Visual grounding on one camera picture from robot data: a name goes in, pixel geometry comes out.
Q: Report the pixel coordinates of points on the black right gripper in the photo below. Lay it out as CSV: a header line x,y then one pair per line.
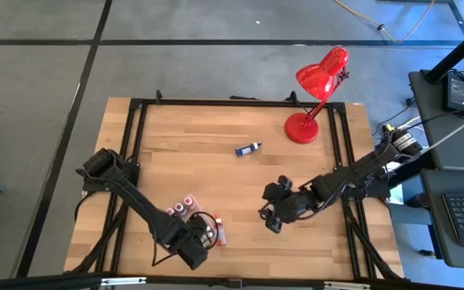
x,y
284,205

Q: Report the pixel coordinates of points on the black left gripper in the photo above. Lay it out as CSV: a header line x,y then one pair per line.
x,y
193,245

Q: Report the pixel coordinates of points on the small white-capped dropper bottle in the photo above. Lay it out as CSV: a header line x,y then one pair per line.
x,y
208,229

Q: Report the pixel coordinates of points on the large orange-banded coloring bottle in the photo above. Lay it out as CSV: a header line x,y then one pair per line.
x,y
220,235

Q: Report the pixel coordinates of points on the large purple-tipped coloring bottle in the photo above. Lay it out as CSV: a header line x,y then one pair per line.
x,y
179,208

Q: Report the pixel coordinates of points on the large red-tipped coloring bottle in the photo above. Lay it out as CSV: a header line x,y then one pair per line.
x,y
170,211

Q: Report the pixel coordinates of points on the large orange food coloring bottle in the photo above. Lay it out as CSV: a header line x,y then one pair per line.
x,y
189,201

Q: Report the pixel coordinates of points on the large blue food coloring bottle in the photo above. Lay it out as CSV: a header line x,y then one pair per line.
x,y
245,150

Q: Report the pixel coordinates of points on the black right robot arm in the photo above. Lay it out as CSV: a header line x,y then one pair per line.
x,y
357,173

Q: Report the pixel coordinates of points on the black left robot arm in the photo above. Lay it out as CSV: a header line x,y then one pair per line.
x,y
135,197

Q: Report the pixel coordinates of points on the clear plastic storage bin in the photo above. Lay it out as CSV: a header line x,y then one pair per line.
x,y
191,210

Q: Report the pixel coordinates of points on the black rig crossbeam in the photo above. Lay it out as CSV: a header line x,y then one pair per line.
x,y
183,280

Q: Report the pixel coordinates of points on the red desk lamp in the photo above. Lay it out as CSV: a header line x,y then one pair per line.
x,y
301,128

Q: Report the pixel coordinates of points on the gray side desk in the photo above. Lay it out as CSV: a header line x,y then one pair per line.
x,y
433,225
457,153

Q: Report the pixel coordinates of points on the black power adapter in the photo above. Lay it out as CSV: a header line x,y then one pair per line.
x,y
455,94

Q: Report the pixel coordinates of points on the black metal pole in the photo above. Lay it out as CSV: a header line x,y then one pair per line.
x,y
457,52

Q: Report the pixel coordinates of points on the silver metal bracket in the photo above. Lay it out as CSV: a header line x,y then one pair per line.
x,y
123,281
346,285

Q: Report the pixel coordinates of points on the black metal table frame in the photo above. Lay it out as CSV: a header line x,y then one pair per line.
x,y
236,103

